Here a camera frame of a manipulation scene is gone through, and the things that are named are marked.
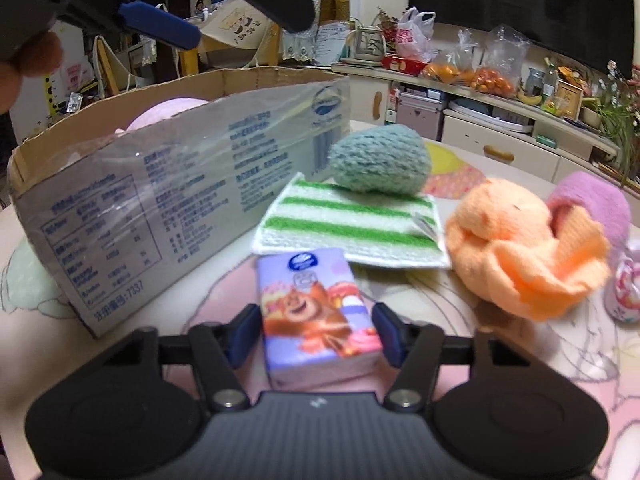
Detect pink storage box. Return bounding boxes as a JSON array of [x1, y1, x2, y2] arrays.
[[396, 92, 445, 141]]

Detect black flat screen television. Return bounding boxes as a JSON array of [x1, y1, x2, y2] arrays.
[[409, 0, 636, 74]]

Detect small bag of oranges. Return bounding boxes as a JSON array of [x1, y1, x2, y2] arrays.
[[422, 28, 478, 86]]

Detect beige printed tote bag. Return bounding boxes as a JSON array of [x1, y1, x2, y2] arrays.
[[198, 0, 270, 50]]

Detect white red plastic bag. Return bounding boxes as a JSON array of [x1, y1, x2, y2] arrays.
[[396, 6, 437, 63]]

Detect bananas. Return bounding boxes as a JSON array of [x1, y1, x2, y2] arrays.
[[518, 90, 542, 106]]

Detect green striped white cloth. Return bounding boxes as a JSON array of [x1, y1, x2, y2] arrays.
[[252, 174, 451, 269]]

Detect pink purple towel roll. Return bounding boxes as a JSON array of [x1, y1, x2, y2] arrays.
[[547, 171, 631, 270]]

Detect person hand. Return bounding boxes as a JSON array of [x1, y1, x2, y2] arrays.
[[0, 32, 64, 114]]

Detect floral patterned sock roll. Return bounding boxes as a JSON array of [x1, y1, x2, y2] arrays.
[[603, 238, 640, 324]]

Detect teal fluffy towel roll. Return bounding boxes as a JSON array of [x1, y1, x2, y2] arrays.
[[329, 125, 432, 195]]

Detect purple cartoon tissue pack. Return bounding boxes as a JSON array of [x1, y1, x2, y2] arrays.
[[256, 248, 382, 391]]

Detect wooden photo frame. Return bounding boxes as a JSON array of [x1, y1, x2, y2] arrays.
[[555, 80, 584, 120]]

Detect open cardboard box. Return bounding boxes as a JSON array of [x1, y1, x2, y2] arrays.
[[8, 67, 350, 337]]

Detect orange knitted cloth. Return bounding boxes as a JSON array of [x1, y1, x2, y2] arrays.
[[445, 179, 611, 321]]

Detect artificial flower bouquet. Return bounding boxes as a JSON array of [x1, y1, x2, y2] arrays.
[[597, 60, 639, 182]]

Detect glass jar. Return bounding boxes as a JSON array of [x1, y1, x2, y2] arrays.
[[524, 67, 546, 96]]

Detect red snack tray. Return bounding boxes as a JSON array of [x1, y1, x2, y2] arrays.
[[381, 55, 426, 77]]

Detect cream TV cabinet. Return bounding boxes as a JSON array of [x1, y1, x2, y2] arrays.
[[332, 64, 639, 193]]

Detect pink plush ball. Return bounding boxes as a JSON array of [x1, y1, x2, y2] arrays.
[[115, 98, 207, 136]]

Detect clear bag of oranges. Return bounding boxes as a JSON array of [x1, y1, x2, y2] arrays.
[[470, 24, 530, 98]]

